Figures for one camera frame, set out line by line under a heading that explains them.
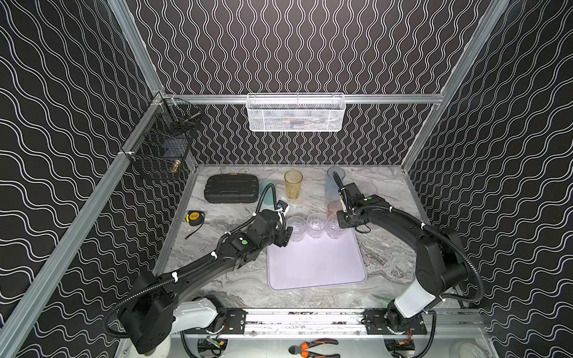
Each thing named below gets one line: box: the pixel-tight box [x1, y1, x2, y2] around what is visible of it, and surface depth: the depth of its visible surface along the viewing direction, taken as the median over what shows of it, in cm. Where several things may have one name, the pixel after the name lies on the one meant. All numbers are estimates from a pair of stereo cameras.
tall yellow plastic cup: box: [284, 169, 304, 201], surface depth 102 cm
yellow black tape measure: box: [184, 210, 206, 241], surface depth 99 cm
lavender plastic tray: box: [267, 227, 368, 291], surface depth 91 cm
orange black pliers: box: [287, 337, 341, 358], surface depth 70 cm
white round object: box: [458, 343, 488, 358], surface depth 69 cm
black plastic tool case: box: [203, 173, 259, 204], surface depth 105 cm
